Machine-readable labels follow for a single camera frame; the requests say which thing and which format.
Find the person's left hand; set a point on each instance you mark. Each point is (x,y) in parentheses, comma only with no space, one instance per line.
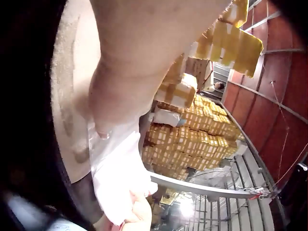
(134,43)

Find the person's right hand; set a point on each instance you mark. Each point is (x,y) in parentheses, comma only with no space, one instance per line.
(139,214)

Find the person's right fingers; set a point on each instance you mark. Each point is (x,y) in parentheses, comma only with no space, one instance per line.
(140,207)

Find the person's left thumb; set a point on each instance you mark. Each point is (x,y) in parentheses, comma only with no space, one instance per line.
(115,101)

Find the white plastic bag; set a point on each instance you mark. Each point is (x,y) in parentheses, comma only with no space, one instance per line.
(115,168)

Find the person's body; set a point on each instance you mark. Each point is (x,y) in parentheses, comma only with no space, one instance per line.
(72,96)

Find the white sack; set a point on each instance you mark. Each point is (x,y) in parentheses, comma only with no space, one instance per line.
(167,116)

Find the pile of large taped cartons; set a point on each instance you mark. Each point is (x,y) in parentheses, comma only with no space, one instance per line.
(176,89)

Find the grey metal beam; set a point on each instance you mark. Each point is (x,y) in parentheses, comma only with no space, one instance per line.
(204,186)

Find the stack of small yellow cartons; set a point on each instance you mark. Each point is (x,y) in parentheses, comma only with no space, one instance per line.
(192,139)

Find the bundle of flat yellow cartons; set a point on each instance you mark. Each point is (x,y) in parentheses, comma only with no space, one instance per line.
(231,41)

